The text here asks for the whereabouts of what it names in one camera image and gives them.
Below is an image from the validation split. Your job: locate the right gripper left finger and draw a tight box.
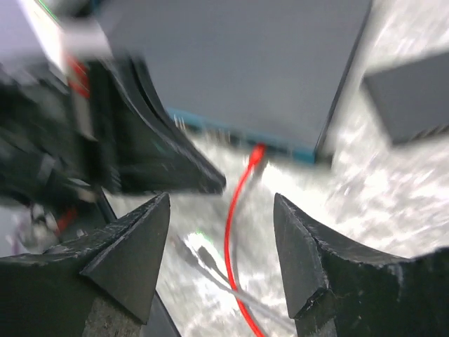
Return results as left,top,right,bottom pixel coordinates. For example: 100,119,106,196
1,193,170,336

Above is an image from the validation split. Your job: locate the large black network switch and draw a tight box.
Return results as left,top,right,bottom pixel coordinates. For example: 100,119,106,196
95,1,372,163

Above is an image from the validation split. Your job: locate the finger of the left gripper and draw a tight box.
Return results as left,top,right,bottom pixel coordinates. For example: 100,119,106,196
88,57,226,195

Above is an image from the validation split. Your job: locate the small black switch box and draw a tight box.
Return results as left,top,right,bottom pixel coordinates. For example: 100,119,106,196
363,51,448,145

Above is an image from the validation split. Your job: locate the grey patch cable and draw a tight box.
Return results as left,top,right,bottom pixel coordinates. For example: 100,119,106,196
171,234,295,334

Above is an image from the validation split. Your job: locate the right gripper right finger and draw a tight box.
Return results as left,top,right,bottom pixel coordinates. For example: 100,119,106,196
274,194,448,336

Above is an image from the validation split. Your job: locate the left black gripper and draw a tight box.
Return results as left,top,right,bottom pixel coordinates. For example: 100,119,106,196
1,62,119,209

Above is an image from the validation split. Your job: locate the red patch cable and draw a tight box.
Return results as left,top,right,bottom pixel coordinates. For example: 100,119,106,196
224,142,269,337

